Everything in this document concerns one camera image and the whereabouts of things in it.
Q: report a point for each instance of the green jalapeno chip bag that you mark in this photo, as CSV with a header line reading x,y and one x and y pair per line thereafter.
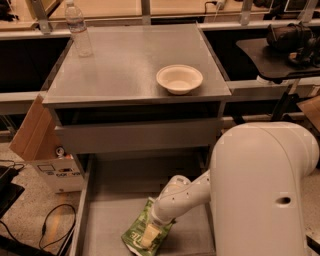
x,y
133,236

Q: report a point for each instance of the cardboard box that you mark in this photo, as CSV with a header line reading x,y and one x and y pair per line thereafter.
x,y
37,144

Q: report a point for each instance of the black headset device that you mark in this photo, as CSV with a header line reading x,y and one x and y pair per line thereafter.
x,y
299,42

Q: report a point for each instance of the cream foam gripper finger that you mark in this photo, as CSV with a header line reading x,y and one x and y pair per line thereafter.
x,y
150,234

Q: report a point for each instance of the black side table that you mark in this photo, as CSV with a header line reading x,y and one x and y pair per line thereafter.
x,y
277,67

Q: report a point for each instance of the grey drawer cabinet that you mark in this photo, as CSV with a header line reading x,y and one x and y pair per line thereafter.
x,y
123,67

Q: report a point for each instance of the open grey middle drawer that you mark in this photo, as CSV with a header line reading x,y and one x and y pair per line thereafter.
x,y
116,193

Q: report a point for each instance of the clear plastic water bottle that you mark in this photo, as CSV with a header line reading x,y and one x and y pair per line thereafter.
x,y
77,26

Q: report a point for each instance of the white paper bowl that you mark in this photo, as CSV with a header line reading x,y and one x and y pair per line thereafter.
x,y
179,79

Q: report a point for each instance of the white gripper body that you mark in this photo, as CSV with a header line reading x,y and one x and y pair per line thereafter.
x,y
157,215

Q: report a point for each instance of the black equipment at left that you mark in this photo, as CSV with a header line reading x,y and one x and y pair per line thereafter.
x,y
9,192

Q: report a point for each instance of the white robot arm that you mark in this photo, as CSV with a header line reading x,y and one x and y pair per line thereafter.
x,y
253,186

